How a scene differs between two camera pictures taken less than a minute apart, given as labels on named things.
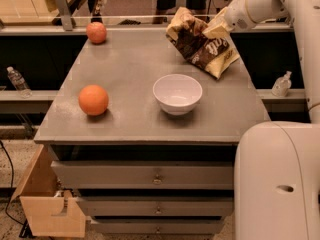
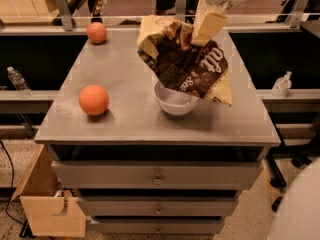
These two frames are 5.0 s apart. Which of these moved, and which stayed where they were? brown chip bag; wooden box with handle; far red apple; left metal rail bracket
Moved: brown chip bag
Stayed: wooden box with handle; far red apple; left metal rail bracket
